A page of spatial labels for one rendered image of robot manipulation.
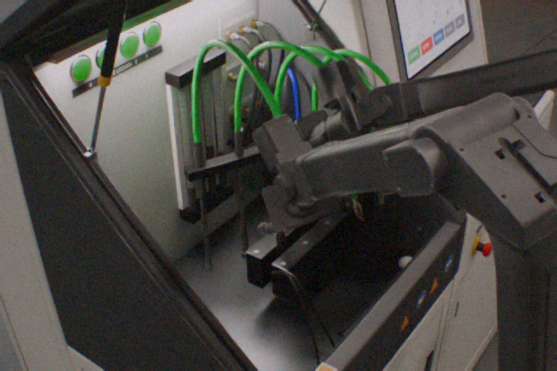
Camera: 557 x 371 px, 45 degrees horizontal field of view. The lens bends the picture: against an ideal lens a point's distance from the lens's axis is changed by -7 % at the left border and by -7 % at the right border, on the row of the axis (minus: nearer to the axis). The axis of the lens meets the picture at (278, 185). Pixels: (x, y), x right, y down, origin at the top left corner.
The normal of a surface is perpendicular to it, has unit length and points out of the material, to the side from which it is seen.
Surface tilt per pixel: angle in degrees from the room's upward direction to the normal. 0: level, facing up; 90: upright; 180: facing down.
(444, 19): 76
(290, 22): 90
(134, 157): 90
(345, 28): 90
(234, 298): 0
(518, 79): 65
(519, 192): 18
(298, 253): 0
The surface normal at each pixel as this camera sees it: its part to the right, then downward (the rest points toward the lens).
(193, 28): 0.81, 0.31
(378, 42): 0.79, 0.11
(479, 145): -0.04, -0.62
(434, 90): -0.36, -0.04
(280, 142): 0.13, -0.34
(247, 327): -0.02, -0.83
